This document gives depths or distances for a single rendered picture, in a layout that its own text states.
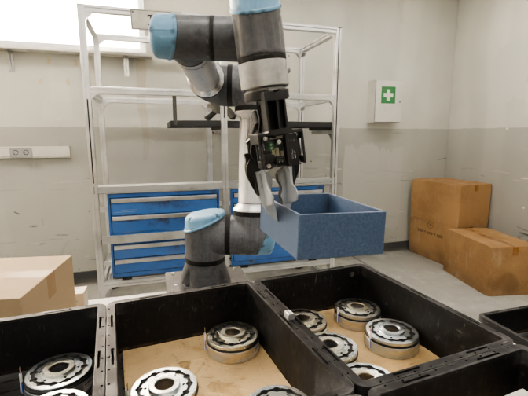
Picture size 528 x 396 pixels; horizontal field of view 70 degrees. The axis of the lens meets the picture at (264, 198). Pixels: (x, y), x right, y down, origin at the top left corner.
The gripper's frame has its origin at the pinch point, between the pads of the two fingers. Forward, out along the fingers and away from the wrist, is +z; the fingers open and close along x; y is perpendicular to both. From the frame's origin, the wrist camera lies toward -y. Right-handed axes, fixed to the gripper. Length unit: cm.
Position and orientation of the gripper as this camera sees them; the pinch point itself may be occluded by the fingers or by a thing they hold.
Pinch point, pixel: (277, 211)
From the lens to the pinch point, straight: 64.7
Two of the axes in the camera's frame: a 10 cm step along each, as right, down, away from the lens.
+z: 1.3, 9.7, 2.0
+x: 9.6, -1.8, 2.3
